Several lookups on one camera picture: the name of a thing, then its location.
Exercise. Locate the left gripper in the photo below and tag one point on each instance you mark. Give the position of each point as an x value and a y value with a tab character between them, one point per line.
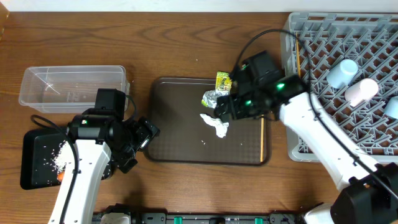
147	133

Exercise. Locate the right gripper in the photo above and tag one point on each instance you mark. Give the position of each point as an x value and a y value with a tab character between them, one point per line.
238	112

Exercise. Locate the green snack wrapper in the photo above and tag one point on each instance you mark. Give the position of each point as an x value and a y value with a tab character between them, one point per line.
223	87

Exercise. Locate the white tissue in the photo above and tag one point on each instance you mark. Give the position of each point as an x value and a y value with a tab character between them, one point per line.
221	128

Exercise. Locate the white rice pile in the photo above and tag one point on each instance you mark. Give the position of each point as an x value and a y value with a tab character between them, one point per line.
59	157

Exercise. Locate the orange carrot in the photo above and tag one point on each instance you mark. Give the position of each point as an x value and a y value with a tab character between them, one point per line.
60	176

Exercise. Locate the light blue cup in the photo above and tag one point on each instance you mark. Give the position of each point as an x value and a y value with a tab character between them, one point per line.
342	74

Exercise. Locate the white cup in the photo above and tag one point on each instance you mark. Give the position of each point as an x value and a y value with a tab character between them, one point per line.
361	91

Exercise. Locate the light blue bowl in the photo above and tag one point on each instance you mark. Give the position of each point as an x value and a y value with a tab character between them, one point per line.
391	109

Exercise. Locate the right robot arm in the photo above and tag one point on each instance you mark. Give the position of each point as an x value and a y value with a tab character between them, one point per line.
368	189

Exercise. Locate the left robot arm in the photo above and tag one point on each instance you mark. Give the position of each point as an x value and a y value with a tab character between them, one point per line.
79	188

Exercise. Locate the grey dishwasher rack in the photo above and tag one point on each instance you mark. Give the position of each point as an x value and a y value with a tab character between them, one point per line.
325	39

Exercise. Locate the brown serving tray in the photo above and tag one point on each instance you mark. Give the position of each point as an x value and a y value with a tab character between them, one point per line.
184	137

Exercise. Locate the clear plastic bin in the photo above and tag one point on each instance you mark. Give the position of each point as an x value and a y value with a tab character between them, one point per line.
69	89

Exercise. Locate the black tray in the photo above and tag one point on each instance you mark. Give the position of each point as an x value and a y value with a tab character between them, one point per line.
37	145

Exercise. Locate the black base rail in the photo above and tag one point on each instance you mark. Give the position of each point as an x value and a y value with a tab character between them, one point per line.
163	218

